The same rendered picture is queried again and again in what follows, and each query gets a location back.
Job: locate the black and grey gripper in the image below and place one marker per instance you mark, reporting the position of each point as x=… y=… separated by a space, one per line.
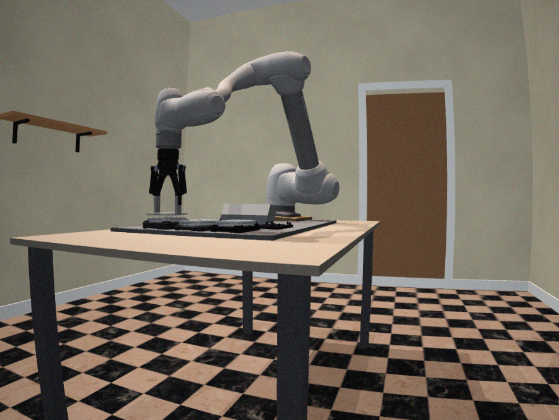
x=168 y=165

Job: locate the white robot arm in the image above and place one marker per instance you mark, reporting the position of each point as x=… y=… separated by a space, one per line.
x=311 y=182

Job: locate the white button panel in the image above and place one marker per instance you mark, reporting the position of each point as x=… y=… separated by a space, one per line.
x=261 y=212

